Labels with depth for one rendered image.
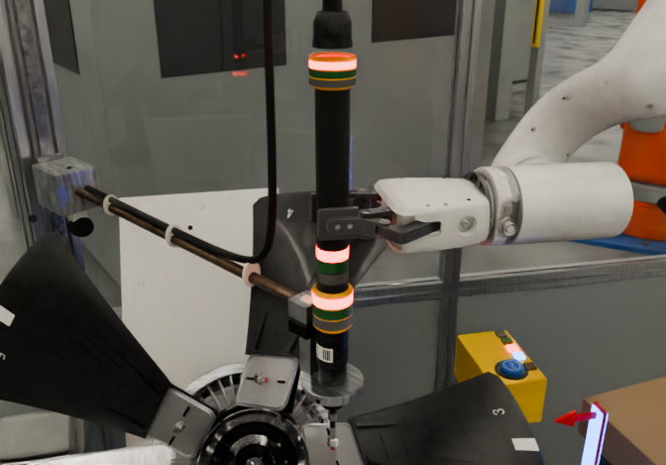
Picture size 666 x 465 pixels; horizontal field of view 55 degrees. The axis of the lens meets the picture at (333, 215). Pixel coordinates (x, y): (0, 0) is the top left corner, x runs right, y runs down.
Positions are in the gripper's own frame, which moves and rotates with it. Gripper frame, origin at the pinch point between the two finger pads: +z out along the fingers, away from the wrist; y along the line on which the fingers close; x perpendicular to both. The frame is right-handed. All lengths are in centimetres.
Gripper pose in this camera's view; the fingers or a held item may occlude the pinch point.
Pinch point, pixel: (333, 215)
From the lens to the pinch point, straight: 65.0
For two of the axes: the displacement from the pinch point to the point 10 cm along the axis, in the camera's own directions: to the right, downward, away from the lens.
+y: -2.0, -3.6, 9.1
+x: 0.2, -9.3, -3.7
